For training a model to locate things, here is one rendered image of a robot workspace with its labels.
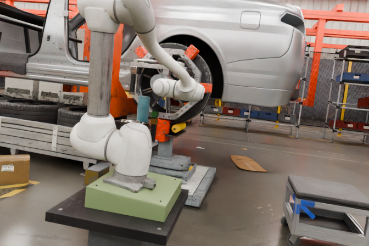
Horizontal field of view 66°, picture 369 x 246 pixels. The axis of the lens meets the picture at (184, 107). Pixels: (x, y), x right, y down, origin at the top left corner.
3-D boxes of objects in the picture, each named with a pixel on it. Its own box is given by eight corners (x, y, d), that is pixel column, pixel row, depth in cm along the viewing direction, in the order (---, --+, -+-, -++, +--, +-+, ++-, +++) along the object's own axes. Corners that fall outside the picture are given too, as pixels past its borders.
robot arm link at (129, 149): (140, 179, 123) (147, 129, 121) (102, 169, 127) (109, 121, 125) (153, 169, 139) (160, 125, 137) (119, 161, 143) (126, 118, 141)
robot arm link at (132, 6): (160, 15, 127) (132, 12, 130) (151, -22, 111) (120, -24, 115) (150, 37, 121) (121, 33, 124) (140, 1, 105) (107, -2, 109)
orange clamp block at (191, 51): (192, 60, 222) (200, 51, 220) (190, 59, 214) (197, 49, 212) (185, 54, 223) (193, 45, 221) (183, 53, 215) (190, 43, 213)
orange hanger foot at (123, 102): (140, 113, 292) (143, 79, 290) (116, 117, 242) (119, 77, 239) (125, 111, 296) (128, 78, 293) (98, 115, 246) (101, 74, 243)
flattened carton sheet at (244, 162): (251, 158, 366) (252, 156, 366) (267, 172, 312) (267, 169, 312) (228, 157, 364) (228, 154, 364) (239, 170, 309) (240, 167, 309)
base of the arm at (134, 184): (143, 196, 120) (145, 183, 120) (101, 181, 128) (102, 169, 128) (162, 184, 137) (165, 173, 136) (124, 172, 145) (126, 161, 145)
